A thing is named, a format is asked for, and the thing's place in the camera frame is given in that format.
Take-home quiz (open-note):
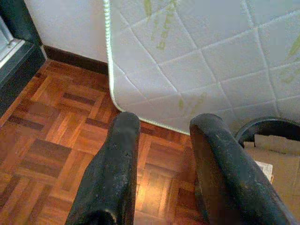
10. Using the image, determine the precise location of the dark door frame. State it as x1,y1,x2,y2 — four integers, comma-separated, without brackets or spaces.
0,0,47,118

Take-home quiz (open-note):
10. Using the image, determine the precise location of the brown cardboard box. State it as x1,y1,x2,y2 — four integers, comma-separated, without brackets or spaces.
243,135,300,216

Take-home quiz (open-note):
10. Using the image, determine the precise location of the dark wooden baseboard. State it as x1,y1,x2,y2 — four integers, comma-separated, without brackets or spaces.
43,45,110,75

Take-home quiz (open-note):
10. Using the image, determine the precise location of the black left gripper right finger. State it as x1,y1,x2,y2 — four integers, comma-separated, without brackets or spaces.
189,113,300,225

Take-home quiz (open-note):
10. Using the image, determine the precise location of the black round bin rim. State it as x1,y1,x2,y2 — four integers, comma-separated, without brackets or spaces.
235,116,300,143

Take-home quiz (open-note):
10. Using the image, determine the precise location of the white quilted mattress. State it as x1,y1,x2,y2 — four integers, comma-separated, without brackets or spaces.
103,0,300,136

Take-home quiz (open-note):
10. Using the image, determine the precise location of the white printed label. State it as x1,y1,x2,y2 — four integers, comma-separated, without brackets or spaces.
255,161,274,183

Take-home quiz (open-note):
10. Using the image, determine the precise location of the aluminium framed glass door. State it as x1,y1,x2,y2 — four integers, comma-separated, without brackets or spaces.
0,16,25,68

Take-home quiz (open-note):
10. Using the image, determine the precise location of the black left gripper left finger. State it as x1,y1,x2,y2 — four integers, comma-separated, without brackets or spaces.
65,111,141,225

